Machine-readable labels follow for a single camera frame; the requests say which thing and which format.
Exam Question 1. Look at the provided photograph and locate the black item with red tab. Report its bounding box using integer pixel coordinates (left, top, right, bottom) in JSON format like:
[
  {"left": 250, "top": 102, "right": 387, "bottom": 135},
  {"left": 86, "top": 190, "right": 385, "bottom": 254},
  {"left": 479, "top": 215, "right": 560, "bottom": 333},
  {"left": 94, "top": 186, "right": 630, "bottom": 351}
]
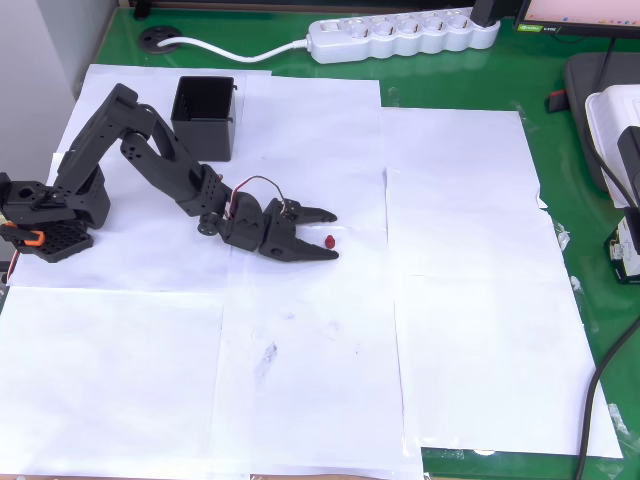
[{"left": 544, "top": 89, "right": 569, "bottom": 115}]

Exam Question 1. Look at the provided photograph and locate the white foam container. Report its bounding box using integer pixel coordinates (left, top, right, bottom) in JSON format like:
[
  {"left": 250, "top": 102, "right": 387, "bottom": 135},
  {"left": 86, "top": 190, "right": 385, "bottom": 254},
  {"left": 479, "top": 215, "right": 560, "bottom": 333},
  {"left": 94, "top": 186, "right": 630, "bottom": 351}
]
[{"left": 584, "top": 84, "right": 640, "bottom": 209}]

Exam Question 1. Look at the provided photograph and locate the white power strip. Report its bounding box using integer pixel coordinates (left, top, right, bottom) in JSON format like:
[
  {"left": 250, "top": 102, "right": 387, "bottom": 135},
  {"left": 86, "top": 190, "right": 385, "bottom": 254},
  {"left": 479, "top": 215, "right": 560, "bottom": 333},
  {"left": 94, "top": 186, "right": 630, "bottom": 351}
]
[{"left": 305, "top": 7, "right": 502, "bottom": 66}]

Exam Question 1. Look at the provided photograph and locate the black orange table clamp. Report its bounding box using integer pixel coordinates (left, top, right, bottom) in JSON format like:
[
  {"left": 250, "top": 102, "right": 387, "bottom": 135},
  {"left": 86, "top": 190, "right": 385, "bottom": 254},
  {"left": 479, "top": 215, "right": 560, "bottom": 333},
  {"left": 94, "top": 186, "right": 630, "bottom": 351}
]
[{"left": 0, "top": 222, "right": 47, "bottom": 252}]

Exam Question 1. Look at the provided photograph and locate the white paper sheet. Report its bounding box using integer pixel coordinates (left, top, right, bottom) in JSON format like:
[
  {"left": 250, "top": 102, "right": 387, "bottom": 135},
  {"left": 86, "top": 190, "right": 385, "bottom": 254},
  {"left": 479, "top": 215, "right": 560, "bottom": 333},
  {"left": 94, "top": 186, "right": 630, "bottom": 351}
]
[
  {"left": 209, "top": 224, "right": 427, "bottom": 480},
  {"left": 0, "top": 285, "right": 251, "bottom": 480},
  {"left": 6, "top": 152, "right": 237, "bottom": 294},
  {"left": 231, "top": 74, "right": 390, "bottom": 235},
  {"left": 383, "top": 166, "right": 574, "bottom": 282},
  {"left": 392, "top": 273, "right": 626, "bottom": 459},
  {"left": 378, "top": 106, "right": 544, "bottom": 209},
  {"left": 47, "top": 63, "right": 274, "bottom": 174}
]

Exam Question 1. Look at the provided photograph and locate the thin black monitor cable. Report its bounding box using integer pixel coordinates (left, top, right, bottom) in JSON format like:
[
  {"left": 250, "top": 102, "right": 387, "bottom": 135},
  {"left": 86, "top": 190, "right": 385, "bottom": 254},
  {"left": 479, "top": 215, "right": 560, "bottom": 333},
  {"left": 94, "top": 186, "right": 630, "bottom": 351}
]
[{"left": 598, "top": 36, "right": 619, "bottom": 77}]

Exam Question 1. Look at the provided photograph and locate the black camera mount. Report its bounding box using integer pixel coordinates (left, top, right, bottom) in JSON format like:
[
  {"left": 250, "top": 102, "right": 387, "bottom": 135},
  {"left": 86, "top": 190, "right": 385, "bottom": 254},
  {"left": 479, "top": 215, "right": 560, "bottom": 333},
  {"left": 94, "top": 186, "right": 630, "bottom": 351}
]
[{"left": 616, "top": 124, "right": 640, "bottom": 237}]

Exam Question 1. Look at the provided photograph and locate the thick black cable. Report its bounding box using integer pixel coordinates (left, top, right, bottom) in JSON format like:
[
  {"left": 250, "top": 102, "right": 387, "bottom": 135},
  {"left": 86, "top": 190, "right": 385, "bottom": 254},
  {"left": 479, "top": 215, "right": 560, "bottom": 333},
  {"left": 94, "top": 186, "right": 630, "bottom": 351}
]
[{"left": 574, "top": 318, "right": 640, "bottom": 480}]

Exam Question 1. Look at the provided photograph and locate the black desk cable grommet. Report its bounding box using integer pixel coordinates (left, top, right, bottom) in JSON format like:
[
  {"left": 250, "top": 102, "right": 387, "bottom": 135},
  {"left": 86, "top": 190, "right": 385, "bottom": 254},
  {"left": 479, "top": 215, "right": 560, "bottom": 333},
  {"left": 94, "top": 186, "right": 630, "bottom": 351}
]
[{"left": 138, "top": 26, "right": 184, "bottom": 54}]

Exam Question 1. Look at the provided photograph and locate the computer monitor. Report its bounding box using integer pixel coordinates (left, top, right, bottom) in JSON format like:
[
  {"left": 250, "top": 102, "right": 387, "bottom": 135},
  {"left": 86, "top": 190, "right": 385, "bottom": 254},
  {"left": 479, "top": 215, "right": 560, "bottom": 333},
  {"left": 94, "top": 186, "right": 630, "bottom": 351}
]
[{"left": 514, "top": 0, "right": 640, "bottom": 39}]

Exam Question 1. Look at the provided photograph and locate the red white servo wire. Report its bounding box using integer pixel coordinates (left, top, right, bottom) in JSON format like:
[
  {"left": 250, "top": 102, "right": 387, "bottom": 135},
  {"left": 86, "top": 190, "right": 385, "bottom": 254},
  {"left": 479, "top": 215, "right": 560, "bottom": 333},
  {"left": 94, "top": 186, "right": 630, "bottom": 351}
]
[{"left": 227, "top": 175, "right": 287, "bottom": 219}]

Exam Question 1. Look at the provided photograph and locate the white power cable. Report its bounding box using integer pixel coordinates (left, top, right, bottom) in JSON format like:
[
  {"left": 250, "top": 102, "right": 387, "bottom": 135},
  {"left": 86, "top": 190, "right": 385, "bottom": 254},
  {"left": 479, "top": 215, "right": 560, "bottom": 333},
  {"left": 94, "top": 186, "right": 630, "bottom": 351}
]
[{"left": 158, "top": 35, "right": 314, "bottom": 64}]

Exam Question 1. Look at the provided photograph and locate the black power adapter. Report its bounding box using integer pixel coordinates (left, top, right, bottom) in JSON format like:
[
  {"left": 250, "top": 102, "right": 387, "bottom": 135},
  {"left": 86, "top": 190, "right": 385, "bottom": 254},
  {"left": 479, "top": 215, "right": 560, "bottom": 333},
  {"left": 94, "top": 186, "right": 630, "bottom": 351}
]
[{"left": 471, "top": 0, "right": 502, "bottom": 27}]

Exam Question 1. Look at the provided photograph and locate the black square container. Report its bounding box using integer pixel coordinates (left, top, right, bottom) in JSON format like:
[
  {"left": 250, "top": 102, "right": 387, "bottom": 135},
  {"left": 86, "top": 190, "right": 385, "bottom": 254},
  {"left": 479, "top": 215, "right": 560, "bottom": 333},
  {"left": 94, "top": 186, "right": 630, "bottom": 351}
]
[{"left": 170, "top": 75, "right": 239, "bottom": 163}]

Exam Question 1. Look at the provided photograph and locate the dark grey pad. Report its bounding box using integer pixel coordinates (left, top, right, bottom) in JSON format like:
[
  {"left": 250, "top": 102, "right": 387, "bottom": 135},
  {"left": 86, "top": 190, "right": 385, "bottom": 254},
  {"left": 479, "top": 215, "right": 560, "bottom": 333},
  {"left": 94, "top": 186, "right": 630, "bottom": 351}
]
[{"left": 563, "top": 50, "right": 640, "bottom": 194}]

